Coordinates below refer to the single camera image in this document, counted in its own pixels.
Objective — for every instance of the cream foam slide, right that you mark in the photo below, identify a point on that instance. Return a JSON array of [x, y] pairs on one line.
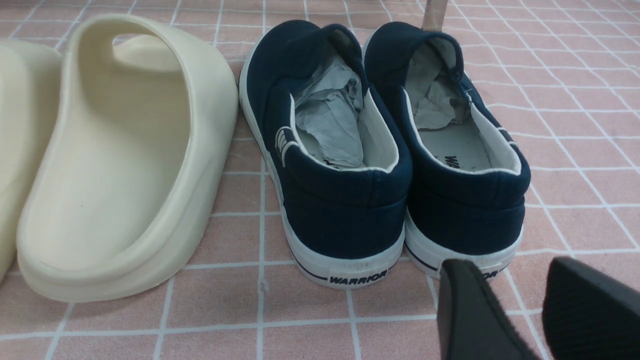
[[126, 187]]

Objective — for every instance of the navy slip-on shoe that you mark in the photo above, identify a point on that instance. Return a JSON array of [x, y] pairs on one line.
[[467, 195], [335, 156]]

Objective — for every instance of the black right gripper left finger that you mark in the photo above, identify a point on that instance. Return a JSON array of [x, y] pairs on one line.
[[472, 325]]

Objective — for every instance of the cream foam slide, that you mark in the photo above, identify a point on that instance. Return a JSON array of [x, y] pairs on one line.
[[126, 187], [30, 76]]

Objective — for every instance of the metal shoe rack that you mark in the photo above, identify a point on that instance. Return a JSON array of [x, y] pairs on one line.
[[434, 15]]

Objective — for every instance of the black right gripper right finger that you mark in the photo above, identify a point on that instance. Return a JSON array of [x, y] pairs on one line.
[[588, 315]]

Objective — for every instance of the pink checkered tablecloth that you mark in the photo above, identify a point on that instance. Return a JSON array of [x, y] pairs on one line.
[[562, 77]]

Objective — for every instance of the cream foam slide, left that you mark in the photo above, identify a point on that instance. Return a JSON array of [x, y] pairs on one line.
[[30, 76]]

